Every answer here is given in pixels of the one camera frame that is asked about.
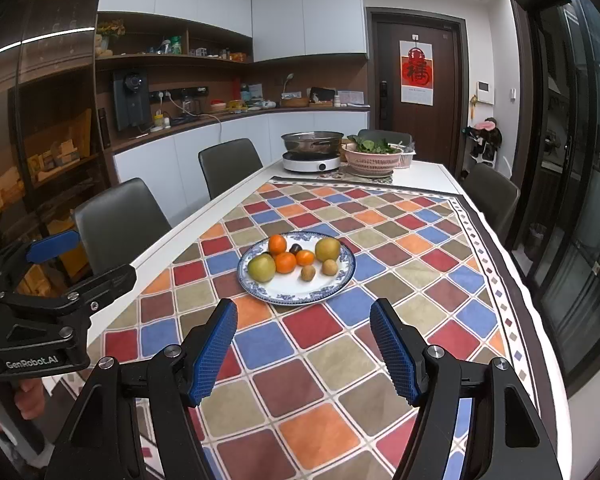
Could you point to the black water dispenser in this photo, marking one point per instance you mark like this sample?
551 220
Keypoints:
130 100

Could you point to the pink plastic basket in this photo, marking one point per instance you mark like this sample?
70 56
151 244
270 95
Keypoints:
372 163

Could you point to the black door lock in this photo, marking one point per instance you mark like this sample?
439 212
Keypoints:
383 97

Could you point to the white intercom panel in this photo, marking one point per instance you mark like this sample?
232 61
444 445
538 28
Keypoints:
484 92

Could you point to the glass sliding door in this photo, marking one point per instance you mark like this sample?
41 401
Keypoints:
580 185

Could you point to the metal pot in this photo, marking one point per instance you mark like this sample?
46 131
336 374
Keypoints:
310 142

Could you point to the person's left hand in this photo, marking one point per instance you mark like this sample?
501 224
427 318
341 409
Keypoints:
30 395

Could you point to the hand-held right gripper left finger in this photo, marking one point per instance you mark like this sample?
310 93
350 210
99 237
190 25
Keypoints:
212 355

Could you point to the dark purple plum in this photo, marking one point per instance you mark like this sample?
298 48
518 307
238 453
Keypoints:
295 248

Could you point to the white plastic basket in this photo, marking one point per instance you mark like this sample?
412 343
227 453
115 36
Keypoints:
406 157

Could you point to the blue-rimmed white plate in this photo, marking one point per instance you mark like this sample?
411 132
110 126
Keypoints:
300 293

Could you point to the white upper cabinets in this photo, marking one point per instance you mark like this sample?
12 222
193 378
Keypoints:
305 15

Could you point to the glass display cabinet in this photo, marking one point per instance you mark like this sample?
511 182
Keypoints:
45 125

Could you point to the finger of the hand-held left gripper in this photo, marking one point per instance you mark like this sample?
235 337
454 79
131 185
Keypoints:
105 282
52 246

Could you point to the orange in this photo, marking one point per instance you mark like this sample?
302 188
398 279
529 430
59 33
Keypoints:
304 258
277 244
285 262

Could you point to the plush toy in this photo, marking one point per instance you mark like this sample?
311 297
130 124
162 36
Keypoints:
486 132

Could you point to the yellow-green pear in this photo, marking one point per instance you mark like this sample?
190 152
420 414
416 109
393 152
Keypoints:
328 249
261 267

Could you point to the white lower cabinets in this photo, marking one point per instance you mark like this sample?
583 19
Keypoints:
180 155

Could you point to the green leafy vegetables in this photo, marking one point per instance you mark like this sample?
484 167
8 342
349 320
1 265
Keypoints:
370 145

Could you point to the red wall calendar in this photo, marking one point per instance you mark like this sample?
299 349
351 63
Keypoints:
416 72

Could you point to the colourful checked tablecloth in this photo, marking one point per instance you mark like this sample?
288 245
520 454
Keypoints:
380 280

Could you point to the white desk calendar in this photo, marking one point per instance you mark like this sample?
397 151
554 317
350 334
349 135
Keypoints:
351 98

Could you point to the dark brown door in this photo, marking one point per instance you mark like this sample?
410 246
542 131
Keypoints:
385 50

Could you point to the small waste bin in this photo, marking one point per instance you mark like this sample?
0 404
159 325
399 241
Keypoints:
535 241

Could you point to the brown kiwi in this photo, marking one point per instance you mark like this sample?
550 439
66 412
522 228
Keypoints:
329 267
308 273

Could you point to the yellow hanging ornament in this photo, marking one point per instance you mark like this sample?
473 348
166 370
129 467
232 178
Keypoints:
473 106

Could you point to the black bag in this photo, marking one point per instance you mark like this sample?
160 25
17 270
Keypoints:
322 96

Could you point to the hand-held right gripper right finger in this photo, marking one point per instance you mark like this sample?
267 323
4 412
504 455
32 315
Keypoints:
395 355

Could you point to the white induction cooker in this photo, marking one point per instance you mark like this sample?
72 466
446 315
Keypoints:
310 164

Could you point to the white cabinets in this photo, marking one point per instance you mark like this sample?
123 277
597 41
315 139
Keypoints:
180 155
305 15

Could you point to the white desk lamp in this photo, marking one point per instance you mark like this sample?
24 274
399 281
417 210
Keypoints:
287 82

